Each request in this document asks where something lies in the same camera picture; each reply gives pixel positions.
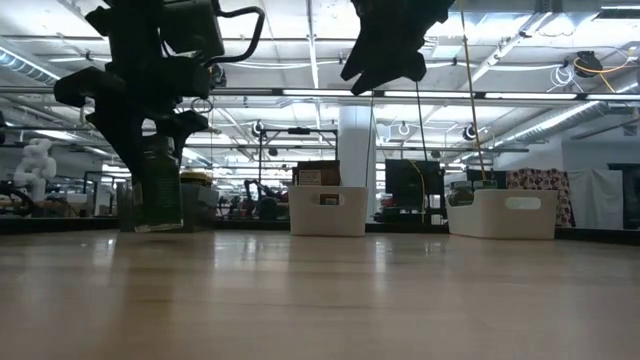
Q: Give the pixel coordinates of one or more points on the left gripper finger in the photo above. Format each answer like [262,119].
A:
[185,124]
[122,135]

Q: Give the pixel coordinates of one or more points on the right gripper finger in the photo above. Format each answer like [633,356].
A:
[377,77]
[357,62]

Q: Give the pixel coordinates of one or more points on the black background robot arm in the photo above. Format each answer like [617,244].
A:
[257,192]

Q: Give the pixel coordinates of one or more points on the long overhead light bar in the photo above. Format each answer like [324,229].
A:
[250,91]

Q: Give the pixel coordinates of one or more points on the grey plastic bin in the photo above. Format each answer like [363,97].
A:
[200,210]

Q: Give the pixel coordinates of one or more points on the black floor stand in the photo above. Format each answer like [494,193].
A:
[299,131]

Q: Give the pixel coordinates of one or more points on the white robot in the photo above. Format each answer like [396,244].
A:
[35,165]

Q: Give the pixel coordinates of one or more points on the black background monitor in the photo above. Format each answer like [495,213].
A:
[412,182]

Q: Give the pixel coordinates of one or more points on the white plastic bin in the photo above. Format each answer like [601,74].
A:
[500,222]
[327,220]

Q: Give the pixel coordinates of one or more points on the floral patterned cloth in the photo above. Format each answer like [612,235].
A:
[565,200]

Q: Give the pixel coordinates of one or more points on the white cloth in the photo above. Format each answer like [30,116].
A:
[597,200]

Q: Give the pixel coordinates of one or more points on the dark cabinet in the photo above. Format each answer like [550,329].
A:
[631,200]

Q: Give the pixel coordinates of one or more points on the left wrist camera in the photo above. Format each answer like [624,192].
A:
[192,30]

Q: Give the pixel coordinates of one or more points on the black aluminium table frame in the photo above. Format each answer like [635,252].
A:
[25,225]

